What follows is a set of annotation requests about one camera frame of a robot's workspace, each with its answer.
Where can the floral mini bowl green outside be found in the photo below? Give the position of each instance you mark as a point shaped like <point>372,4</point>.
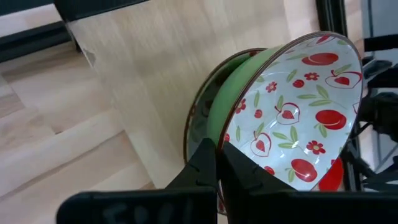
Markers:
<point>295,109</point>
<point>199,124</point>

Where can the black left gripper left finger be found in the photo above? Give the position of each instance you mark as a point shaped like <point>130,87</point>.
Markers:
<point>140,208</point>

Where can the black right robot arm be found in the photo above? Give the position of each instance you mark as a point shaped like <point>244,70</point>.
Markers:
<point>382,112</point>

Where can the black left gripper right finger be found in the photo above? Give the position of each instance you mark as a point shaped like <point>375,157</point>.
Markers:
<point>280,208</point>

